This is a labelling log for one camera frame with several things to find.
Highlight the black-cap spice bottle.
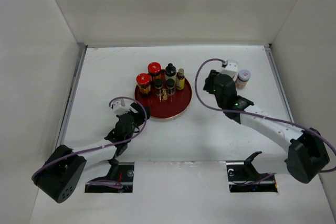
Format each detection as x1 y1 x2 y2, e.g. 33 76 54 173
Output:
154 79 163 97
166 78 175 96

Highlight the yellow-label beige-cap spice bottle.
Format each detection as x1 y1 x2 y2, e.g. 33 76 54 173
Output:
175 68 185 90

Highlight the clear salt grinder black top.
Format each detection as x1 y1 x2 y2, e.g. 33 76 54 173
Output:
164 63 176 81

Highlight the red-lid dark sauce jar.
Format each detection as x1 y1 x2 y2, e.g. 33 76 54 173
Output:
148 62 161 82

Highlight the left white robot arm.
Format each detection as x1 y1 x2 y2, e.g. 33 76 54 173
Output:
32 101 150 204

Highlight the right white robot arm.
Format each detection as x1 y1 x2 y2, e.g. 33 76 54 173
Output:
203 70 330 184

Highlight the round red lacquer tray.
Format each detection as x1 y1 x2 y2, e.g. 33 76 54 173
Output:
134 70 192 119

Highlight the white-lid spice jar right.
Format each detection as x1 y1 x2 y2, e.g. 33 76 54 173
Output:
235 69 251 89

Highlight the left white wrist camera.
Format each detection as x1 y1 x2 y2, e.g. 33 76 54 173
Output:
110 100 130 115

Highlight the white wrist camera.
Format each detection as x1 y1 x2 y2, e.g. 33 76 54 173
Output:
220 60 238 80
110 100 130 115

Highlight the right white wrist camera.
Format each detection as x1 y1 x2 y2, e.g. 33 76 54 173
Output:
220 60 238 80

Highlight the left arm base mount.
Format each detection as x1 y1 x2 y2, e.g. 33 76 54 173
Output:
85 159 135 194

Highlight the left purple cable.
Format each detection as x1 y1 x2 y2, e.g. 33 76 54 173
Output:
31 97 148 190

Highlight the right aluminium table rail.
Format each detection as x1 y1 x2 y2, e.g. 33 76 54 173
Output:
264 44 294 122

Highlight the aluminium table rail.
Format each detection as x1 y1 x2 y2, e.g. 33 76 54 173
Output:
264 44 294 122
51 42 88 152

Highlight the left aluminium table rail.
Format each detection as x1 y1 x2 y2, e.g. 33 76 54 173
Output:
51 42 88 152

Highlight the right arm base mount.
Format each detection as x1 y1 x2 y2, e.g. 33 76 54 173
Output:
226 151 278 193

